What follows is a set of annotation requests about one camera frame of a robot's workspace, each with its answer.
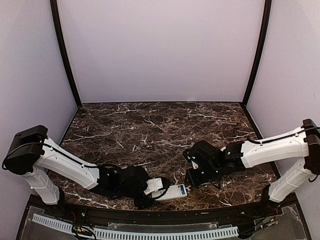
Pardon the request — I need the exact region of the white remote control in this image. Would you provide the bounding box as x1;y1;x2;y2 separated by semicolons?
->
156;184;188;201

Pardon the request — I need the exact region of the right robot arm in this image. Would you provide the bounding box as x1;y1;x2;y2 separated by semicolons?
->
183;119;320;217

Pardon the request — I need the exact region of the blue battery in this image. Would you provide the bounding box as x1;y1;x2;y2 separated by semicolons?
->
180;184;187;196

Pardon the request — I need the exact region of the black front table rail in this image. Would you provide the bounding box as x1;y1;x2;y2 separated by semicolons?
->
27;193;298;227

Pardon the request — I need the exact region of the black frame post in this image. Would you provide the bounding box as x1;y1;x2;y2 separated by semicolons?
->
49;0;82;108
241;0;272;109

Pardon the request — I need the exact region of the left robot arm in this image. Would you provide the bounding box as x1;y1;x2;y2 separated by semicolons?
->
2;125;164;218

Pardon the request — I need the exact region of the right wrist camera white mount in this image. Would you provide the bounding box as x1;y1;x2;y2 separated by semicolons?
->
191;160;199;169

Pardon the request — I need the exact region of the right black frame post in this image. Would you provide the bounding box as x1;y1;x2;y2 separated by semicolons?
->
241;0;272;109

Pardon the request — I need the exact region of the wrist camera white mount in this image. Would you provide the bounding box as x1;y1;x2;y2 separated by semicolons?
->
191;160;199;169
144;177;170;198

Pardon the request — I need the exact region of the left black frame post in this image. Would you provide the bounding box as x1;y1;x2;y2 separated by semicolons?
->
49;0;82;108

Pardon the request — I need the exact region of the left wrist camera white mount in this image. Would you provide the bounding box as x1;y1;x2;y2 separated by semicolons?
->
144;177;170;198

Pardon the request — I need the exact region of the white slotted cable duct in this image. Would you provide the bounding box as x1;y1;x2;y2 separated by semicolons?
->
32;213;239;240

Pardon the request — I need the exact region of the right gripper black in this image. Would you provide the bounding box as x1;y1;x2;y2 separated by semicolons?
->
184;163;221;187

